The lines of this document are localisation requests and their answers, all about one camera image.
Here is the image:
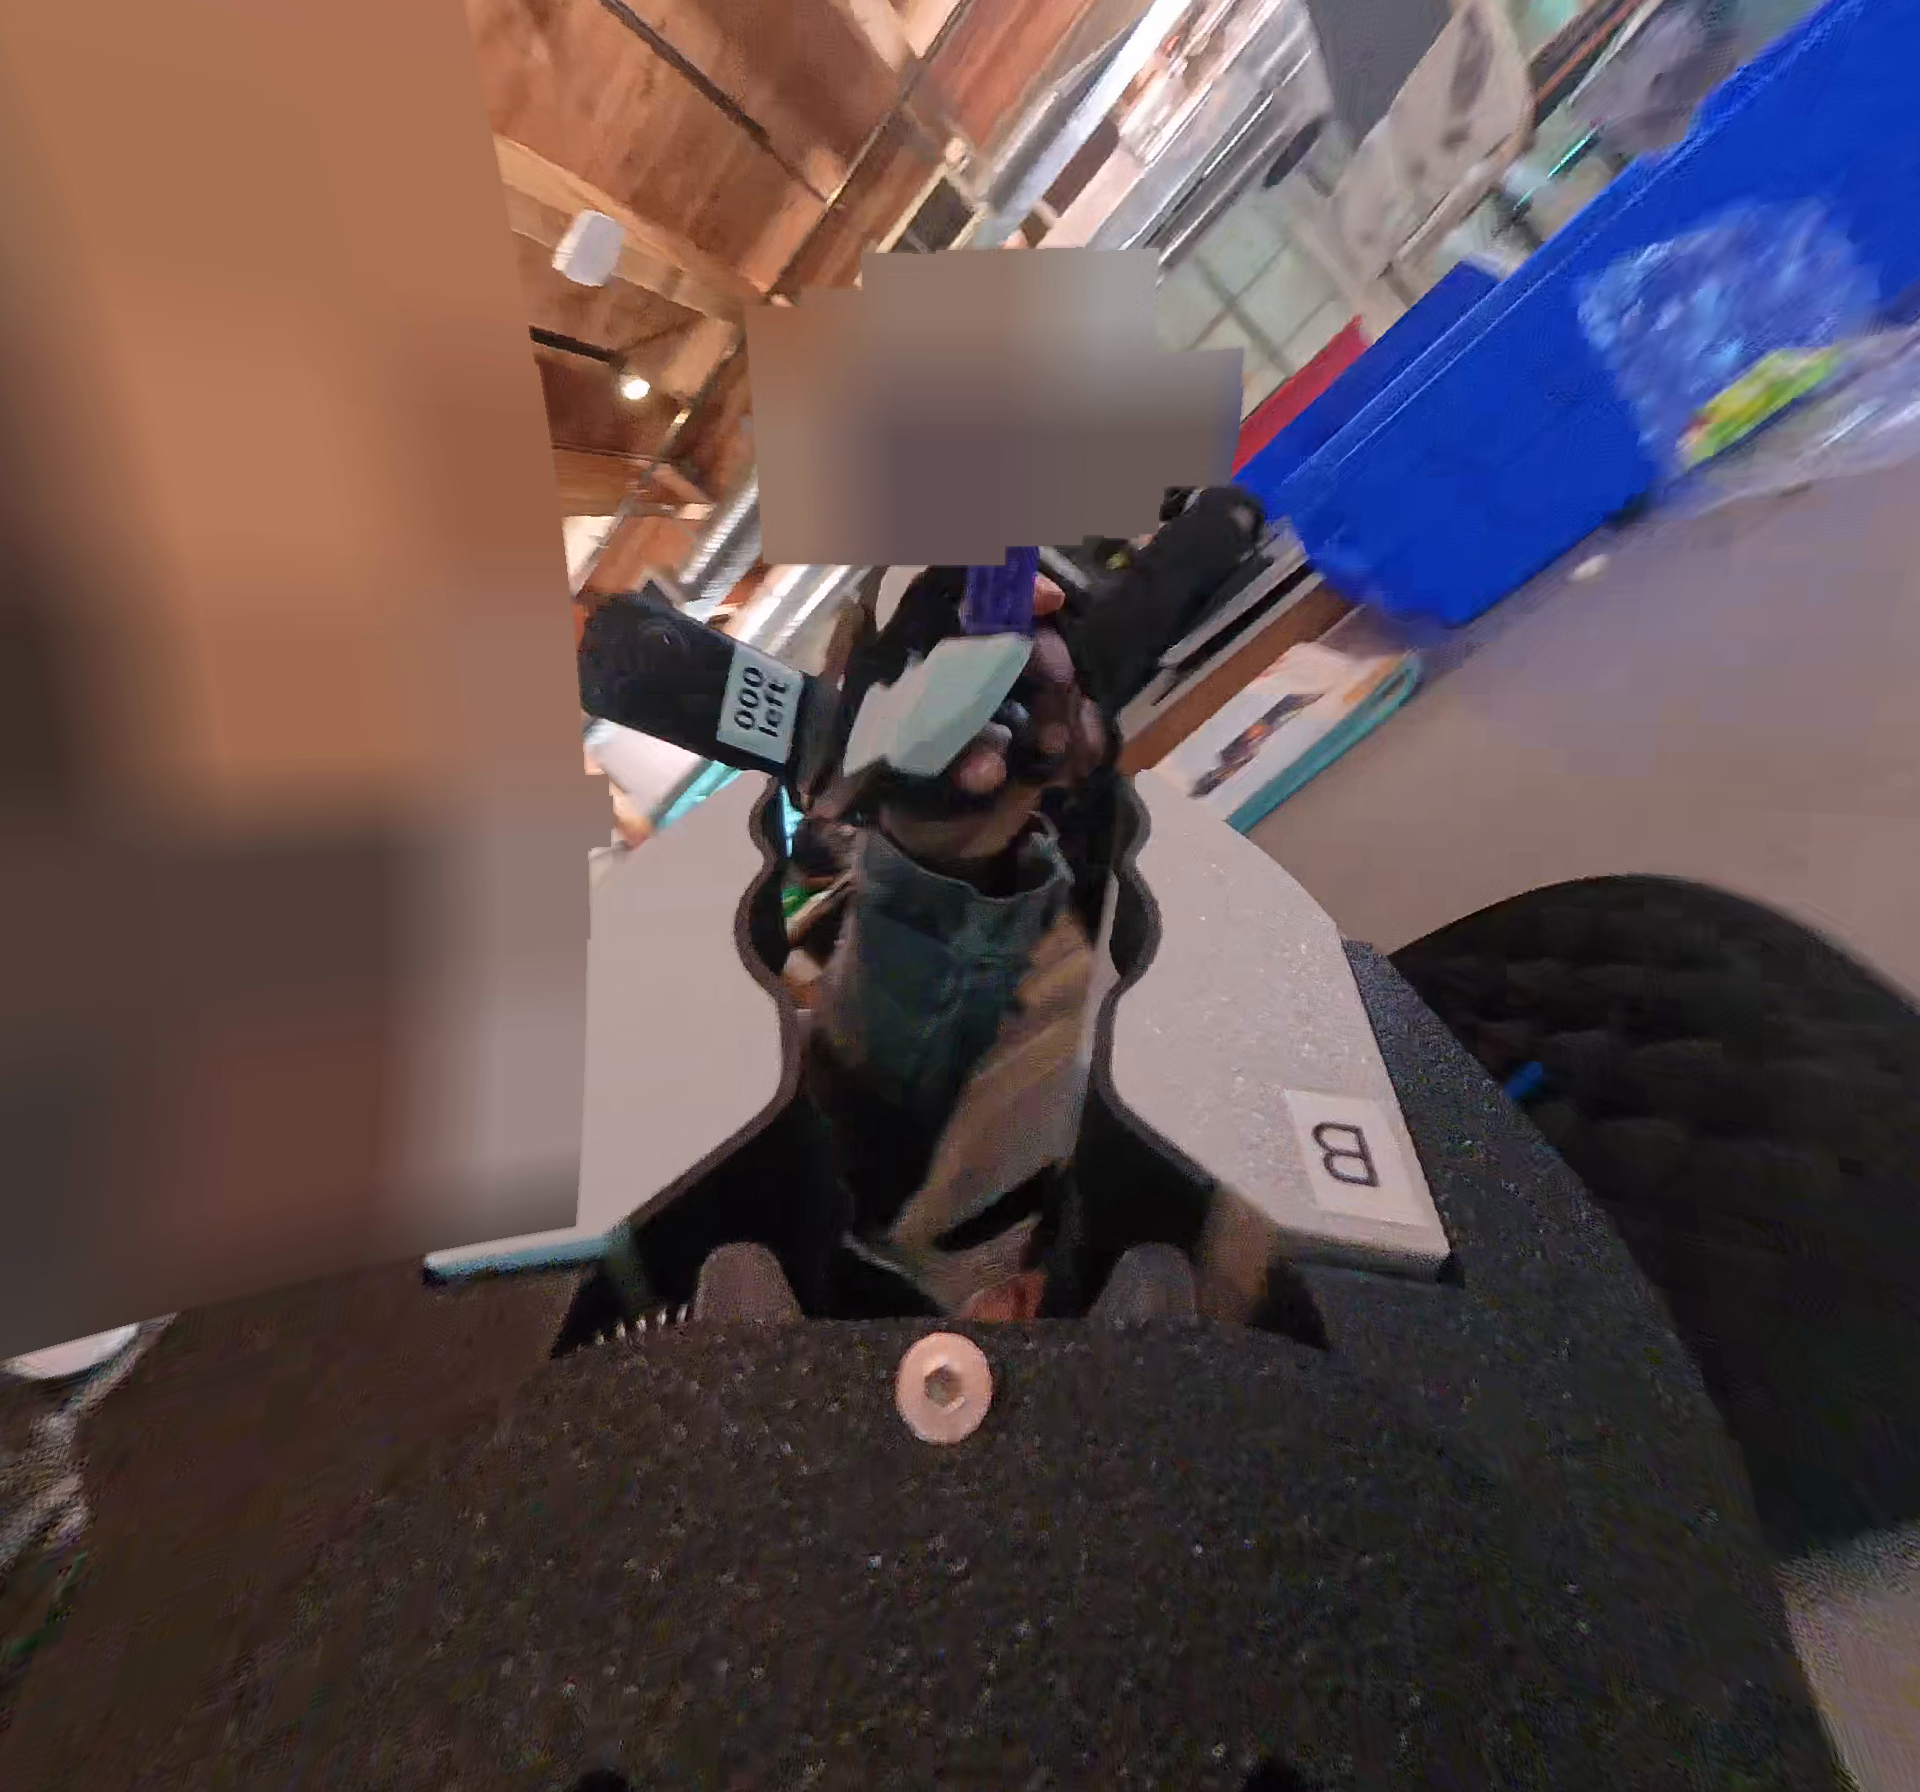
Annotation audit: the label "green yellow brick pieces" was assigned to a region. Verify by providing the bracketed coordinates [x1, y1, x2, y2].
[1681, 349, 1841, 468]

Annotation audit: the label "person's jeans leg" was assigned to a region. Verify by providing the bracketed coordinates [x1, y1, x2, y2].
[816, 825, 1095, 1278]

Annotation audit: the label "black cushioned mat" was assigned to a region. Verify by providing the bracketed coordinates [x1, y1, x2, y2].
[1388, 876, 1920, 1563]

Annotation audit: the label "instruction booklet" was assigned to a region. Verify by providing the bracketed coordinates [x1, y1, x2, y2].
[1184, 646, 1423, 828]

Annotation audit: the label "person's left hand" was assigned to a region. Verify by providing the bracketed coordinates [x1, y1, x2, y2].
[885, 622, 1118, 863]

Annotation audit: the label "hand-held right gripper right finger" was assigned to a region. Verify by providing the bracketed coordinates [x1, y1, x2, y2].
[1101, 778, 1450, 1286]

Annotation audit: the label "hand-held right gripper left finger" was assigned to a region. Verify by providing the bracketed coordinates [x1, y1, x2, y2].
[428, 773, 807, 1281]

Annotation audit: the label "purple toy brick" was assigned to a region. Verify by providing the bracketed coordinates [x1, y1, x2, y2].
[966, 548, 1047, 640]

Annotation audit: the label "blue plastic bin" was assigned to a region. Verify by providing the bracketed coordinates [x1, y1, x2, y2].
[1233, 0, 1920, 629]

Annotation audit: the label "clear plastic bag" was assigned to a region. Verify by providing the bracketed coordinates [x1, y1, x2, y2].
[1574, 195, 1920, 488]

